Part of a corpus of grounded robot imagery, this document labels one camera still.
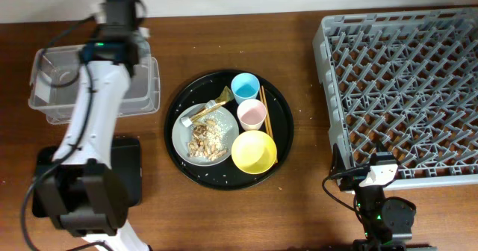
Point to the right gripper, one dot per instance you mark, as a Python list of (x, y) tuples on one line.
[(352, 180)]

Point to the clear plastic waste bin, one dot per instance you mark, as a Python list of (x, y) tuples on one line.
[(60, 64)]

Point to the gold snack wrapper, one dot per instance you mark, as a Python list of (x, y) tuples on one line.
[(210, 106)]

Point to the yellow plastic bowl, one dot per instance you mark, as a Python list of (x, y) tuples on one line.
[(254, 152)]

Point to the blue plastic cup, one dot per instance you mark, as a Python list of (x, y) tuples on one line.
[(245, 86)]

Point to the peanut shells and rice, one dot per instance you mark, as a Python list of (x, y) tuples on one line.
[(206, 140)]

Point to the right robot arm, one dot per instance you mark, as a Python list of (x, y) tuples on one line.
[(387, 221)]

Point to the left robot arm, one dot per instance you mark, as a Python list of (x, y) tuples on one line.
[(80, 192)]

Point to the pink plastic cup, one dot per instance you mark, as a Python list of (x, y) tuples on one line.
[(251, 114)]

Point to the black rectangular bin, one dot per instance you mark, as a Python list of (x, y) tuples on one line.
[(125, 162)]

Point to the grey dishwasher rack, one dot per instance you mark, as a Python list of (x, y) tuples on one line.
[(408, 79)]

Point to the grey plate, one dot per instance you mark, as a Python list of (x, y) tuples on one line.
[(181, 135)]

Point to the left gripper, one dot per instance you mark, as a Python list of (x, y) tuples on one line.
[(114, 36)]

